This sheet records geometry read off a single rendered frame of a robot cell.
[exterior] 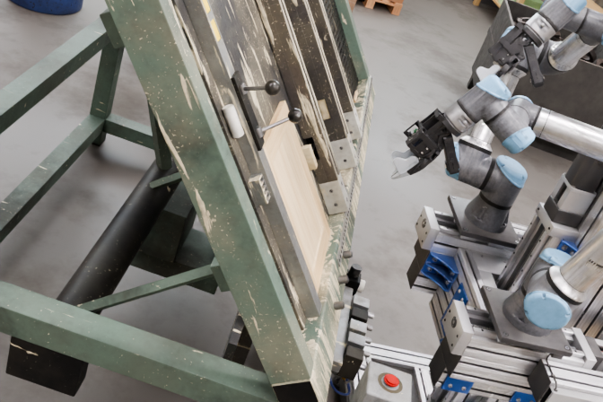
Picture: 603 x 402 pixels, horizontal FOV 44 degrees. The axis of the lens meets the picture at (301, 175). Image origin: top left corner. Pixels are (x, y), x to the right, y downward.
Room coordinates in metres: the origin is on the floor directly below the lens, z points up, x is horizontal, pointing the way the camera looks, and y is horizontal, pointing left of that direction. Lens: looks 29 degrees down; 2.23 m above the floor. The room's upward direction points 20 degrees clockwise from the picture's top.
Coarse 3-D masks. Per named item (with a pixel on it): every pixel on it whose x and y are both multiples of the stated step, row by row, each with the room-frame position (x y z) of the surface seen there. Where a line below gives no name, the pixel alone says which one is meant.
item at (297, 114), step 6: (288, 114) 1.69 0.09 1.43; (294, 114) 1.68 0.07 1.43; (300, 114) 1.69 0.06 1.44; (282, 120) 1.68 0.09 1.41; (288, 120) 1.69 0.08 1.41; (294, 120) 1.68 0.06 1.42; (300, 120) 1.69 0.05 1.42; (258, 126) 1.65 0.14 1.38; (270, 126) 1.66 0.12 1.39; (276, 126) 1.67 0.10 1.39; (258, 132) 1.64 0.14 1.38
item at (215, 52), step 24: (192, 0) 1.62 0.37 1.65; (216, 24) 1.66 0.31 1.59; (216, 48) 1.62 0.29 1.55; (216, 72) 1.62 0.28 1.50; (240, 120) 1.62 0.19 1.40; (240, 144) 1.62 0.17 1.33; (264, 168) 1.62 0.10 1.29; (288, 216) 1.67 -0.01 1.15; (288, 240) 1.63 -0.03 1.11; (288, 264) 1.63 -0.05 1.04; (312, 288) 1.65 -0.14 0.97; (312, 312) 1.63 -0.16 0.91
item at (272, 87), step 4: (272, 80) 1.59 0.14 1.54; (240, 84) 1.64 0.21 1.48; (244, 84) 1.64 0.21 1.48; (268, 84) 1.58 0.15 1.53; (272, 84) 1.58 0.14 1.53; (276, 84) 1.59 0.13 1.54; (240, 88) 1.63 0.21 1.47; (244, 88) 1.63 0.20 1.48; (248, 88) 1.63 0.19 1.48; (252, 88) 1.62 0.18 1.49; (256, 88) 1.62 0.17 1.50; (260, 88) 1.61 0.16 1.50; (264, 88) 1.60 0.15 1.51; (268, 88) 1.58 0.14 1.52; (272, 88) 1.58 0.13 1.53; (276, 88) 1.58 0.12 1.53; (280, 88) 1.59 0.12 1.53; (244, 92) 1.64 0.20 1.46; (268, 92) 1.58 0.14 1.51; (272, 92) 1.58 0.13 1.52; (276, 92) 1.58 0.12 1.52
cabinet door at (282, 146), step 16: (272, 128) 1.86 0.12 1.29; (288, 128) 2.01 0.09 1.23; (272, 144) 1.81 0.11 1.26; (288, 144) 1.96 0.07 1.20; (272, 160) 1.77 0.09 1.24; (288, 160) 1.91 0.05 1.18; (304, 160) 2.06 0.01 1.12; (288, 176) 1.86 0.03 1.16; (304, 176) 2.01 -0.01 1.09; (288, 192) 1.81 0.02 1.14; (304, 192) 1.96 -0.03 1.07; (288, 208) 1.75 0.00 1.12; (304, 208) 1.90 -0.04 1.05; (320, 208) 2.06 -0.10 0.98; (304, 224) 1.85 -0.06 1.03; (320, 224) 2.01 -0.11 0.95; (304, 240) 1.80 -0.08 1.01; (320, 240) 1.94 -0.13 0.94; (304, 256) 1.74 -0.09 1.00; (320, 256) 1.89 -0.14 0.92; (320, 272) 1.83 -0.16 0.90
